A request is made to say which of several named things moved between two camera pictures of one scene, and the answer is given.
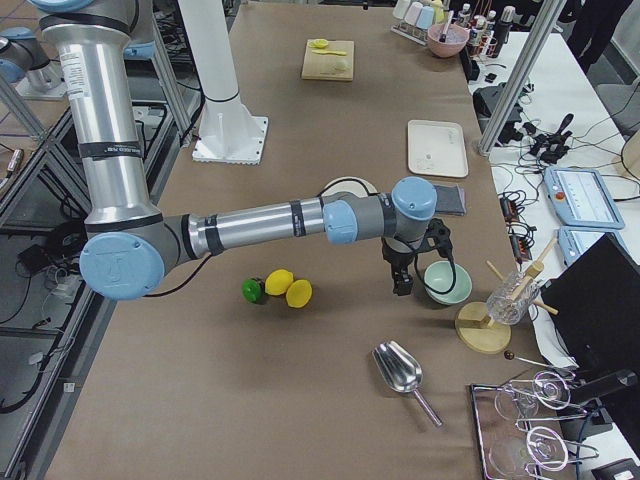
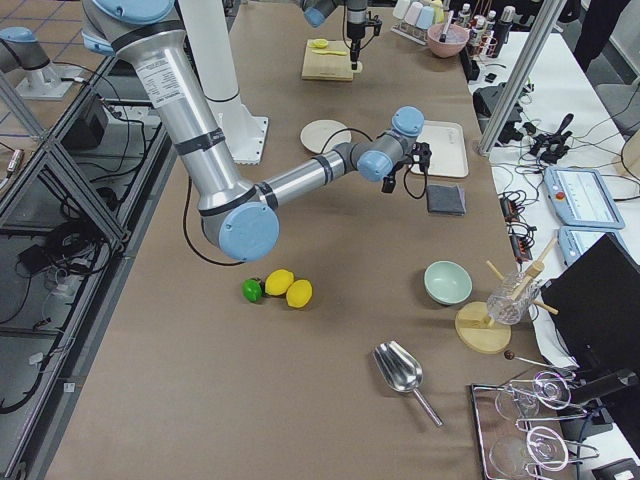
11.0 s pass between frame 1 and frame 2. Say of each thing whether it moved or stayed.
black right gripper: moved
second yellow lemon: stayed
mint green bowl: stayed
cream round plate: moved
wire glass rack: stayed
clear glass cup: stayed
